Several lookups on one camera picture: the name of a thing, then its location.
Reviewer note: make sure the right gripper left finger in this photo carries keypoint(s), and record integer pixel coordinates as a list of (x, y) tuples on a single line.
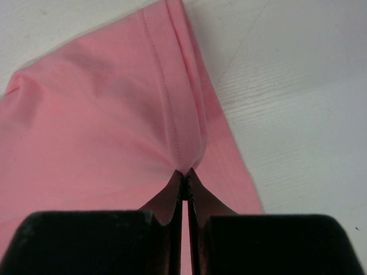
[(142, 241)]

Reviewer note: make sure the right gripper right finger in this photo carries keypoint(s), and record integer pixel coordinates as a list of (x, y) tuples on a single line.
[(225, 242)]

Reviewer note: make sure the pink t shirt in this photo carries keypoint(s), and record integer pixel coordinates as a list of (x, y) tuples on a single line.
[(103, 122)]

